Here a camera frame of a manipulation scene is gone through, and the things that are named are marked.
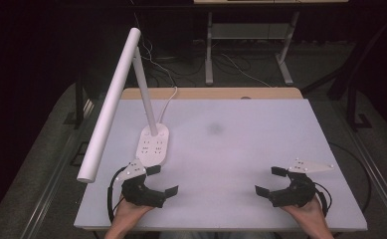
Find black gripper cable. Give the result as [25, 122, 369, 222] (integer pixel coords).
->
[312, 181, 333, 218]
[106, 164, 130, 224]

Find grey metal stand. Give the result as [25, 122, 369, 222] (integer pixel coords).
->
[204, 11, 300, 87]

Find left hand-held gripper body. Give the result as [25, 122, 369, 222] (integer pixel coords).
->
[115, 158, 167, 209]

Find metal floor rail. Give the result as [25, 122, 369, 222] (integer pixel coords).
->
[19, 99, 96, 239]
[343, 125, 387, 237]

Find white table mat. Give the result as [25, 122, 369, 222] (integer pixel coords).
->
[74, 98, 369, 232]

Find thin black cable loop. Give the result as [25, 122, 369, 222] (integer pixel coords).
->
[327, 141, 373, 214]

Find person's left hand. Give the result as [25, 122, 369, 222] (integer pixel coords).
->
[111, 194, 156, 229]

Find black metal stand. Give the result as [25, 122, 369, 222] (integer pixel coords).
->
[63, 74, 87, 130]
[345, 84, 374, 132]

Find person's right hand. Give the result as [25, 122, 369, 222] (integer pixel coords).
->
[280, 194, 330, 231]

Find white floor cable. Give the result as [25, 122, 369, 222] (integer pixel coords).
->
[220, 53, 273, 89]

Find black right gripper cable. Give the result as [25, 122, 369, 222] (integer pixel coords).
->
[312, 181, 333, 218]

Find white lamp cable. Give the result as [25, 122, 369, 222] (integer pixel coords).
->
[157, 86, 179, 124]

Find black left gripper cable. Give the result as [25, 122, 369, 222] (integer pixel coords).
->
[106, 164, 130, 224]

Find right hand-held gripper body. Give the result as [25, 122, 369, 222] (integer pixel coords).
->
[268, 157, 335, 208]

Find white desk lamp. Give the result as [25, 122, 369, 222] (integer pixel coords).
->
[77, 27, 170, 184]

